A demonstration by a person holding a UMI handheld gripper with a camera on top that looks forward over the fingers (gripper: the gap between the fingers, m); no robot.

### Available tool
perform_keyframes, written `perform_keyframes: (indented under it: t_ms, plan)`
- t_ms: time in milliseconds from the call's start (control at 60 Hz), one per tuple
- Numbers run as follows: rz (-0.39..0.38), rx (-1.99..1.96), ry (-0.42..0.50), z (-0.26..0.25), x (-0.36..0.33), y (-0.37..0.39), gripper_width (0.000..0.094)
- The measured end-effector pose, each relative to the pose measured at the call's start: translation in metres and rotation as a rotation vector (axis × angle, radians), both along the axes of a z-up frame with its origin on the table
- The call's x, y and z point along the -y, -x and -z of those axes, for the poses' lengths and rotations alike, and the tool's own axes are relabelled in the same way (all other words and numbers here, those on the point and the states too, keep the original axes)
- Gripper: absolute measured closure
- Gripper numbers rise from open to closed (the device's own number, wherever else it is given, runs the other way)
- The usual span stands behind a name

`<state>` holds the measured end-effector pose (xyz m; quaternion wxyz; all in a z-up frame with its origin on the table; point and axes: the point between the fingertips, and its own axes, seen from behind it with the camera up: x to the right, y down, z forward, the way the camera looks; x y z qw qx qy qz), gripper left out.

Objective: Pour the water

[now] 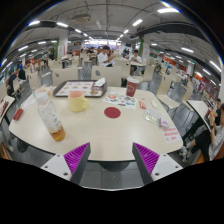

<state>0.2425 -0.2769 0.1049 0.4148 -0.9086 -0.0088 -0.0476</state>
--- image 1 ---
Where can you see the person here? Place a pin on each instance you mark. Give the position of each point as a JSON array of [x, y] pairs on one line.
[[217, 113], [213, 138], [11, 83], [104, 58], [21, 73], [135, 60]]

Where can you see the white sauce packet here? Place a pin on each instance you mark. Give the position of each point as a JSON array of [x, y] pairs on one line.
[[154, 104]]

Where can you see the beige chairs group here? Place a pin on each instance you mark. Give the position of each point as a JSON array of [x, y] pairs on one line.
[[124, 66]]

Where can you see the clear plastic food bag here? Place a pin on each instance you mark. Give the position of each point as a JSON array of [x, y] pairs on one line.
[[45, 89]]

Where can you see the clear plastic drink bottle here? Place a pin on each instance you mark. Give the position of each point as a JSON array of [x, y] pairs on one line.
[[50, 116]]

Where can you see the printed paper tray liner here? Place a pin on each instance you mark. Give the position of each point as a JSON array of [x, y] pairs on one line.
[[78, 87]]

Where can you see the ceiling air conditioner unit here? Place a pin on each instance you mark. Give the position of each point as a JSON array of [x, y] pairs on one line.
[[81, 18]]

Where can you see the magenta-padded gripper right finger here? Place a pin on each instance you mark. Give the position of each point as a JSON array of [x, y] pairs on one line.
[[146, 158]]

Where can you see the colourful sticker sheet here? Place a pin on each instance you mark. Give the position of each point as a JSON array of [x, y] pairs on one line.
[[120, 100]]

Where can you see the white square dining table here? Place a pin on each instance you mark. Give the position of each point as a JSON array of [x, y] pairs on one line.
[[198, 108]]

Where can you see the flat round red coaster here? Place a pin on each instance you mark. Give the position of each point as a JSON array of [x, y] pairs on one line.
[[112, 112]]

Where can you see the red pouch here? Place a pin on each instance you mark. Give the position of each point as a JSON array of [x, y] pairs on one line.
[[18, 114]]

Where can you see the red paper cup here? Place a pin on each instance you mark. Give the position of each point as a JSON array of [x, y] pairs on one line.
[[132, 87]]

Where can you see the red sauce packet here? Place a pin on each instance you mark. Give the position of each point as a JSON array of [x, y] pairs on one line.
[[142, 105]]

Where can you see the ceiling lights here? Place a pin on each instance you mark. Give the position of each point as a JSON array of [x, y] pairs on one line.
[[168, 10]]

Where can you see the yellow mug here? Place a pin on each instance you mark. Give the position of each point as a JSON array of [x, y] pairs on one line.
[[76, 101]]

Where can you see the brown bread bun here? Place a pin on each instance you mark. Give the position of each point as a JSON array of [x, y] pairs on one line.
[[94, 91]]

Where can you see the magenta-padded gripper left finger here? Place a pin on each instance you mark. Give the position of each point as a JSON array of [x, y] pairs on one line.
[[77, 158]]

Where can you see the beige dining chair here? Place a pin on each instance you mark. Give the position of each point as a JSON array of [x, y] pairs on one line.
[[106, 75], [65, 76]]

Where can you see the white paper receipt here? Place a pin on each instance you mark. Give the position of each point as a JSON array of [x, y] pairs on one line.
[[28, 101]]

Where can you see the white paper napkin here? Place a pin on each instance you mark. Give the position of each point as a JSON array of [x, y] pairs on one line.
[[100, 82]]

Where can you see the clear plastic packet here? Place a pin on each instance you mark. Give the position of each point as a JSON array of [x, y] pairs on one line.
[[153, 116]]

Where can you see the brown serving tray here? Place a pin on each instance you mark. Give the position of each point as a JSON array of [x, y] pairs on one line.
[[56, 90]]

